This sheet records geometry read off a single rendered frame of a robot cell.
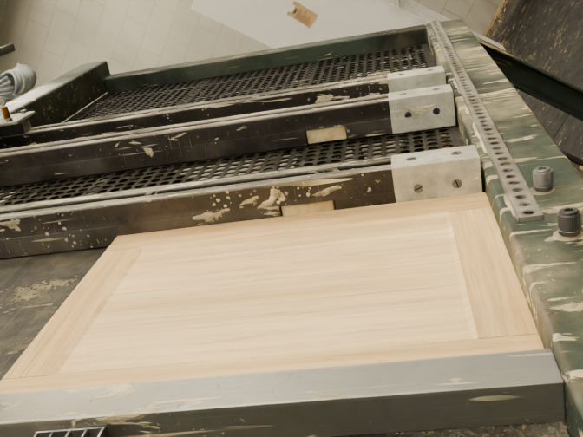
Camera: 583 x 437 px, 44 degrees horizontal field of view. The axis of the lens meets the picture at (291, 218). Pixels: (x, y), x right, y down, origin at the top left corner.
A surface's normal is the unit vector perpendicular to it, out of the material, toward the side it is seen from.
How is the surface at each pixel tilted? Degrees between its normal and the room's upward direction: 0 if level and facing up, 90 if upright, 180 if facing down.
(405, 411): 90
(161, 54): 90
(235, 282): 56
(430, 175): 90
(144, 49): 90
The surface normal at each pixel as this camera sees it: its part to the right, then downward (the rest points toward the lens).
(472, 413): -0.11, 0.39
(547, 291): -0.17, -0.91
